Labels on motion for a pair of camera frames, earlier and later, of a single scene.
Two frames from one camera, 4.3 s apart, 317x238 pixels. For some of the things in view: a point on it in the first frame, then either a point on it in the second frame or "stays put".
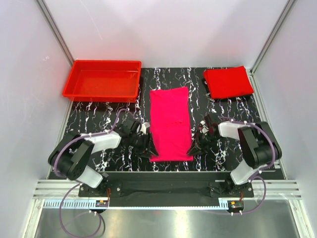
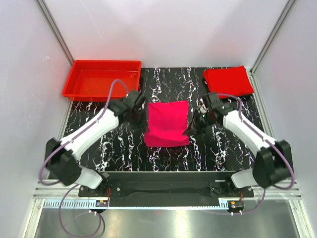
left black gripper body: (144, 145) -> (138, 115)
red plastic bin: (103, 81) stays put
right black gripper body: (204, 141) -> (198, 120)
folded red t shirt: (229, 82) stays put
